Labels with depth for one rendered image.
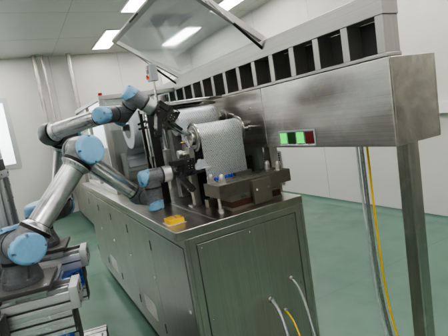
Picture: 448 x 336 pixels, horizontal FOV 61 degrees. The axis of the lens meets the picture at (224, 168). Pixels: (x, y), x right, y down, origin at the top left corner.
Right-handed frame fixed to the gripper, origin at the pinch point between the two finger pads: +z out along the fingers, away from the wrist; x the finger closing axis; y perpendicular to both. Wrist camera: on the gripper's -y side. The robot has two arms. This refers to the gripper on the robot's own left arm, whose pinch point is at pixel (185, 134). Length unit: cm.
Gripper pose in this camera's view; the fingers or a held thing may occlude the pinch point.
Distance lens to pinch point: 189.6
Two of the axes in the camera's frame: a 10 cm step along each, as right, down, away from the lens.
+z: 7.6, 4.7, 4.4
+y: 4.3, -8.8, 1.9
